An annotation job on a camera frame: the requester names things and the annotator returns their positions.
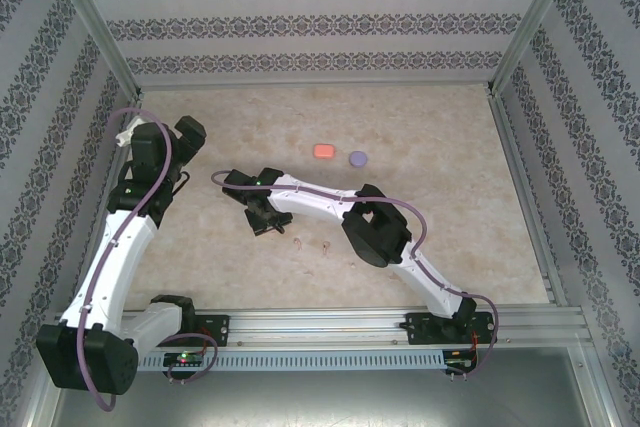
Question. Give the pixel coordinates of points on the coral oblong earbud charging case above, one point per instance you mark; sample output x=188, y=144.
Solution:
x=324, y=151

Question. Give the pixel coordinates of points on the purple round earbud charging case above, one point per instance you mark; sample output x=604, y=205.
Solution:
x=358, y=159

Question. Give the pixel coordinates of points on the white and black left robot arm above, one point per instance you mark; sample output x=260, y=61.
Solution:
x=125, y=257

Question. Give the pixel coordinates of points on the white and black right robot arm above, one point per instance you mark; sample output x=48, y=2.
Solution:
x=310, y=199

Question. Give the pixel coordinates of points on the circuit board with green light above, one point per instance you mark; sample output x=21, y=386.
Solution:
x=185, y=359

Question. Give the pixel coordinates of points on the grey metal sheet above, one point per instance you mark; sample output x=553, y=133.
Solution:
x=320, y=402

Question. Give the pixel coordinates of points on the small circuit board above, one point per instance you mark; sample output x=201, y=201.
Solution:
x=457, y=364

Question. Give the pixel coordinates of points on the aluminium table side rail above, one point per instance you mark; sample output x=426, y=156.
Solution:
x=133, y=114
x=518, y=172

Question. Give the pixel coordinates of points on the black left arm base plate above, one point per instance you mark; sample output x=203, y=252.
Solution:
x=215, y=329

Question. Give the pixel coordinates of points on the aluminium frame post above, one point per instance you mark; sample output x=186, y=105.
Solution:
x=102, y=22
x=532, y=22

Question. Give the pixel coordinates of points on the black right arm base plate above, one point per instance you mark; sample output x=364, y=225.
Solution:
x=420, y=329

